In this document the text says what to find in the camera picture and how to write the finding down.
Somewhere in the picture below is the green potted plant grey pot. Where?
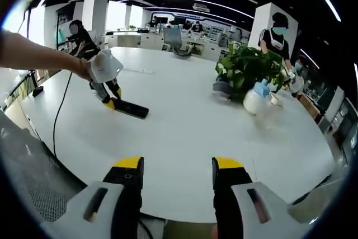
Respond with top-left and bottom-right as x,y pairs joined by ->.
212,43 -> 289,101

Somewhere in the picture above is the black cable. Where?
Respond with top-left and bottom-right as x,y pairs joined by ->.
52,71 -> 74,162

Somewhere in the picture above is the grey mesh chair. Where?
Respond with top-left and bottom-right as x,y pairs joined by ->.
0,109 -> 88,223

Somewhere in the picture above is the ceiling air conditioner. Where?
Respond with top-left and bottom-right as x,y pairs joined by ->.
192,2 -> 211,12

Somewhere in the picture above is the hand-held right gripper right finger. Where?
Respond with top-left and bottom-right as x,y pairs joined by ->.
211,157 -> 311,239

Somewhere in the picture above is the pale blue office chair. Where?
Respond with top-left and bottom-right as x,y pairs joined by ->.
162,27 -> 183,52

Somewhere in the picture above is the black remote control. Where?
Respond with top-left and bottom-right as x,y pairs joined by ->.
112,99 -> 150,120

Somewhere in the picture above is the white spray bottle blue top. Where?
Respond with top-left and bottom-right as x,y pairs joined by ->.
242,79 -> 274,115

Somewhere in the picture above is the table outlet strip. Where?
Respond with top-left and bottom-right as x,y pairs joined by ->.
123,67 -> 156,74

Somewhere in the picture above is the white plastic jug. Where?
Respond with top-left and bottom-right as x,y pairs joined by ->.
289,74 -> 306,95

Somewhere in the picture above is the person's left hand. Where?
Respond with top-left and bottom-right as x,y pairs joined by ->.
73,56 -> 95,82

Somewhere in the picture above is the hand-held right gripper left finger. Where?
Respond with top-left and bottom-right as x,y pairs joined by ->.
40,156 -> 145,239

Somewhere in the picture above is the cardboard box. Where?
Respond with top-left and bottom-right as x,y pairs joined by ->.
299,93 -> 320,117

